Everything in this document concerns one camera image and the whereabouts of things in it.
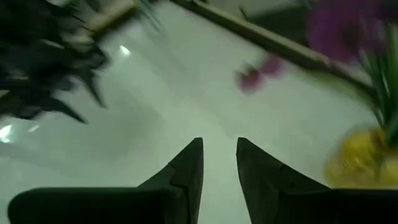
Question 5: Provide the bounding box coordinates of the pink artificial flower bunch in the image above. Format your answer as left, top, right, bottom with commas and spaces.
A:
0, 6, 379, 224

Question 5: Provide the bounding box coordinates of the yellow vase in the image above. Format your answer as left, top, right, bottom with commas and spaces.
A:
322, 126, 398, 189

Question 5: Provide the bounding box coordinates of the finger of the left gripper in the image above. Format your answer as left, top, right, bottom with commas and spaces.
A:
73, 68, 109, 109
29, 96, 88, 125

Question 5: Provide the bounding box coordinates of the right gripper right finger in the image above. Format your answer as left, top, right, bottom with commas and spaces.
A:
235, 136, 398, 224

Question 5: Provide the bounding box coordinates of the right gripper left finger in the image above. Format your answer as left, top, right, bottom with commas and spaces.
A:
7, 136, 205, 224

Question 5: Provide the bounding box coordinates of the purple artificial flower bunch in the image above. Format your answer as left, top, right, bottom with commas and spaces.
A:
238, 54, 285, 94
306, 0, 398, 147

